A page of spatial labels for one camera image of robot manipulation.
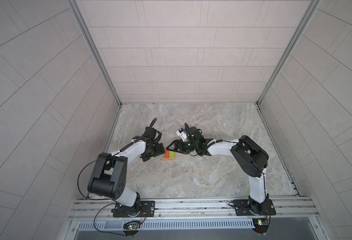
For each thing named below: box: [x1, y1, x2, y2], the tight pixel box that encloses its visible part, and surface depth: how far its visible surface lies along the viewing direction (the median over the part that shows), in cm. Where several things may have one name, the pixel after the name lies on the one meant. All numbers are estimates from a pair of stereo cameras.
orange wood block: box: [164, 149, 170, 159], surface depth 88 cm
